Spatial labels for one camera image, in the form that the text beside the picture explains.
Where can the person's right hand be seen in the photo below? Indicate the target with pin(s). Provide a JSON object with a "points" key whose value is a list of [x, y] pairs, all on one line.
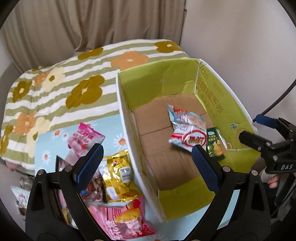
{"points": [[273, 180]]}

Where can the small green snack packet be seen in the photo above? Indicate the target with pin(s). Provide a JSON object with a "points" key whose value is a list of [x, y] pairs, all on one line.
{"points": [[216, 146]]}

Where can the pink red snack bag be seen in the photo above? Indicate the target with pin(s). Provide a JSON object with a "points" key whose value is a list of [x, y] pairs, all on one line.
{"points": [[123, 223]]}

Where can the floral striped quilt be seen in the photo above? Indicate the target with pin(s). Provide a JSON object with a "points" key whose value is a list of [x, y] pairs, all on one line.
{"points": [[80, 89]]}

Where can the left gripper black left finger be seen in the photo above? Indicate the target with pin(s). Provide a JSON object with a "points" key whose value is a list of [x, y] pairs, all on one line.
{"points": [[44, 218]]}

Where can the red white snack bag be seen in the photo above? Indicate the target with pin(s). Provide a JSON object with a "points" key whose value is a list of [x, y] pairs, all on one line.
{"points": [[189, 129]]}

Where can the green cardboard box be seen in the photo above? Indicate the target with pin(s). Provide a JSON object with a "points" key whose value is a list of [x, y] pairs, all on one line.
{"points": [[166, 108]]}

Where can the beige curtain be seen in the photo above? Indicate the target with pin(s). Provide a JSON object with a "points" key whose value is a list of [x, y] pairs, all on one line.
{"points": [[43, 33]]}

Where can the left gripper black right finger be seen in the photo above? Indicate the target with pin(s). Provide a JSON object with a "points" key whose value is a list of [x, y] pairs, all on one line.
{"points": [[250, 219]]}

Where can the pink strawberry snack bag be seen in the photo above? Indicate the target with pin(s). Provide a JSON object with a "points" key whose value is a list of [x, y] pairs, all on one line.
{"points": [[83, 139]]}

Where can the dark chocolate snack bag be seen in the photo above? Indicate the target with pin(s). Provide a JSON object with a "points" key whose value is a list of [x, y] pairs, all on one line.
{"points": [[94, 193]]}

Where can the gold foil snack bag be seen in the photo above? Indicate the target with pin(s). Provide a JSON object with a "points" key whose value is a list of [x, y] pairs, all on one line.
{"points": [[117, 172]]}

